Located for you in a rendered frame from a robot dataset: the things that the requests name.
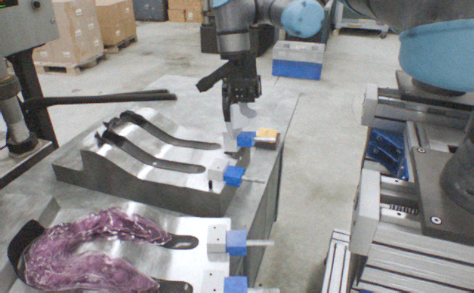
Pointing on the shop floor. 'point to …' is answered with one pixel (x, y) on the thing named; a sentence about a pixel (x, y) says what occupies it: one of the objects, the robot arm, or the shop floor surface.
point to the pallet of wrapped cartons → (72, 38)
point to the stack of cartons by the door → (184, 4)
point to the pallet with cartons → (116, 23)
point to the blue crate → (296, 69)
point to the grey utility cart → (355, 23)
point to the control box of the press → (28, 38)
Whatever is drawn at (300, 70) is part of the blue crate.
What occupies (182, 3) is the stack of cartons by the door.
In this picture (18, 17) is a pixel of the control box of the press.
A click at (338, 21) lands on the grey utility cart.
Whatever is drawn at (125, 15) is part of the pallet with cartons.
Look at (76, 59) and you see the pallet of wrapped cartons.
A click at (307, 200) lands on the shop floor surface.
